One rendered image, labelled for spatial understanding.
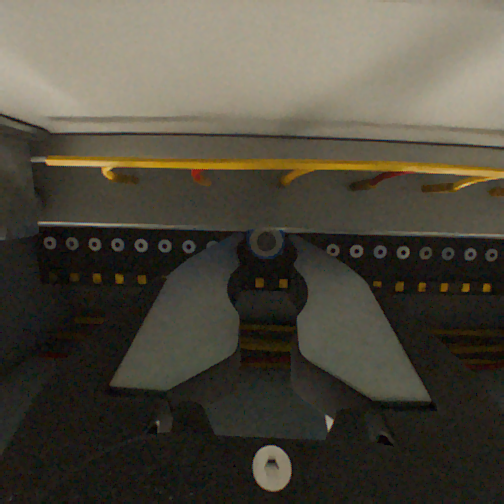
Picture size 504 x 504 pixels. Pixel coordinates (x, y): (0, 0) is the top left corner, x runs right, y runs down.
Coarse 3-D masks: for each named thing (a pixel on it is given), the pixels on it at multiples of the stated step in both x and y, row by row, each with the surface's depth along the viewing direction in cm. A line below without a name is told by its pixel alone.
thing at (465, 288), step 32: (64, 256) 22; (96, 256) 22; (128, 256) 22; (160, 256) 22; (352, 256) 22; (384, 256) 22; (416, 256) 22; (480, 256) 22; (256, 288) 22; (288, 288) 22; (384, 288) 22; (416, 288) 22; (448, 288) 22; (480, 288) 22
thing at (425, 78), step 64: (0, 0) 2; (64, 0) 2; (128, 0) 2; (192, 0) 2; (256, 0) 2; (320, 0) 2; (384, 0) 2; (448, 0) 2; (0, 64) 3; (64, 64) 3; (128, 64) 3; (192, 64) 3; (256, 64) 3; (320, 64) 3; (384, 64) 3; (448, 64) 3; (64, 128) 6; (128, 128) 6; (192, 128) 6; (256, 128) 6; (320, 128) 6; (384, 128) 5; (448, 128) 5
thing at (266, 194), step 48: (48, 192) 7; (96, 192) 7; (144, 192) 7; (192, 192) 7; (240, 192) 7; (288, 192) 7; (336, 192) 7; (384, 192) 7; (432, 192) 7; (480, 192) 7
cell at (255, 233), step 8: (248, 232) 12; (256, 232) 12; (264, 232) 11; (272, 232) 12; (280, 232) 12; (248, 240) 12; (256, 240) 12; (264, 240) 11; (272, 240) 11; (280, 240) 12; (248, 248) 12; (256, 248) 12; (264, 248) 12; (272, 248) 12; (280, 248) 12; (256, 256) 12; (264, 256) 12; (272, 256) 12
